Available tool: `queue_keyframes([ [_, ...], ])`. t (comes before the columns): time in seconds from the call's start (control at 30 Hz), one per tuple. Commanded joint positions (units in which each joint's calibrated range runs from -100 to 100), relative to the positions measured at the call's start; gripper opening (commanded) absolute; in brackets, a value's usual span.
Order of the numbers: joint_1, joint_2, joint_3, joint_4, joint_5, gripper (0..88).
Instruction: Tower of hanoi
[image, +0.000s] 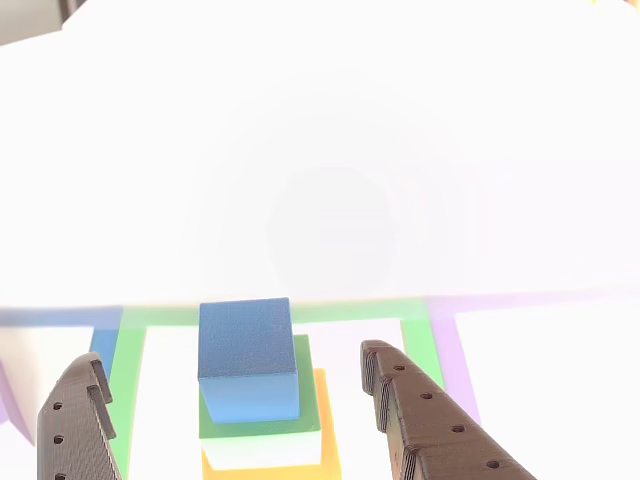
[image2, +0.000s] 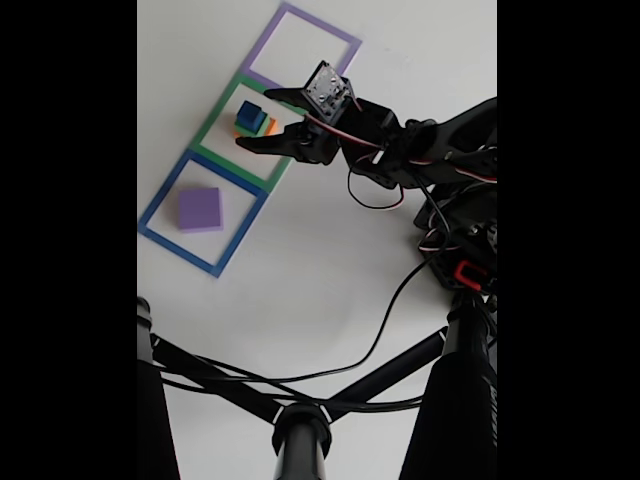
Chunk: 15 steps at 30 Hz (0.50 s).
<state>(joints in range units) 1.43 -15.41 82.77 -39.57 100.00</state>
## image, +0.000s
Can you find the orange block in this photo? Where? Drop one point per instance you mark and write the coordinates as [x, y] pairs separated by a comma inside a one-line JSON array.
[[327, 430]]

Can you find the green cube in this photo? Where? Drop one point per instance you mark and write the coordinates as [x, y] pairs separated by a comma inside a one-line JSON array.
[[307, 390]]

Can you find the small blue cube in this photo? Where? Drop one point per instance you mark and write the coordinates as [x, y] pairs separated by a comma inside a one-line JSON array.
[[245, 340]]

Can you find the green square frame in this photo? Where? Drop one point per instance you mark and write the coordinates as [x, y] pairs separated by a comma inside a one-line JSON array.
[[125, 380]]

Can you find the purple square frame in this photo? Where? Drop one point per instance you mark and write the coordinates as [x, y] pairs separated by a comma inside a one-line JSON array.
[[450, 350]]

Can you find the blue square frame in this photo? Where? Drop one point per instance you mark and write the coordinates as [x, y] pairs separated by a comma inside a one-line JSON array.
[[102, 345]]

